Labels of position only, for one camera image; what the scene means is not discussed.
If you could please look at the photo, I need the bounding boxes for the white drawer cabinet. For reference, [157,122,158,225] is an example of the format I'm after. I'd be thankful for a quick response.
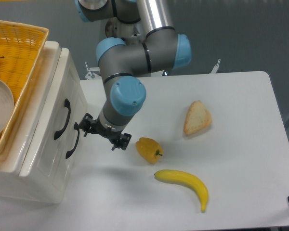
[0,41,66,205]

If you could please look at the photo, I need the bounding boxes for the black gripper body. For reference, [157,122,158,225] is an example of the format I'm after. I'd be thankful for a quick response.
[92,119,124,143]

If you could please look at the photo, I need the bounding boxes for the yellow banana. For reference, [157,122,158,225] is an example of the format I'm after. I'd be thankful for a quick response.
[154,169,209,212]

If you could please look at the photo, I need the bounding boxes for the yellow woven basket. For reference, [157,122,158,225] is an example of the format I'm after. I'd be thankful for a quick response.
[0,20,49,154]

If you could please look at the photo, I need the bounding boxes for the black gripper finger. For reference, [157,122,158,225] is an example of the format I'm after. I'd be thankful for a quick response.
[78,113,93,137]
[110,133,131,151]

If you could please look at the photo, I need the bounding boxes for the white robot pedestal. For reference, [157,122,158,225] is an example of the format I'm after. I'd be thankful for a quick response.
[105,17,145,45]

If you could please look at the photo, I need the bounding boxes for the yellow bell pepper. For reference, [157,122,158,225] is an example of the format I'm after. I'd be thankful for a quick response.
[135,137,163,164]

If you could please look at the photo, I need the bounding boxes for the black lower drawer handle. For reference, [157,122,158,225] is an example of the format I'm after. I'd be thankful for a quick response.
[65,122,80,159]

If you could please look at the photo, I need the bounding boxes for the slice of bread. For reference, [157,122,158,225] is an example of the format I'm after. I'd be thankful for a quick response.
[184,101,212,136]

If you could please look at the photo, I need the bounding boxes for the black top drawer handle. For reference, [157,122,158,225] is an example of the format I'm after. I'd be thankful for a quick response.
[53,98,71,140]

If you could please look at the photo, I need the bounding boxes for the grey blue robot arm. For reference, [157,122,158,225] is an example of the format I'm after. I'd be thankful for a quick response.
[75,0,192,150]

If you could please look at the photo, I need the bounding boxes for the white ribbed plate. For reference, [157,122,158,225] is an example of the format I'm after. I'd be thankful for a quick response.
[0,80,14,134]

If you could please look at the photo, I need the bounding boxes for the white top drawer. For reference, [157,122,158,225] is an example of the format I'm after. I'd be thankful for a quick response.
[20,48,87,180]

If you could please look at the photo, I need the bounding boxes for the black drawer handle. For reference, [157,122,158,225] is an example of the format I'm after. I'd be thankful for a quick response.
[53,98,71,140]
[65,122,80,159]

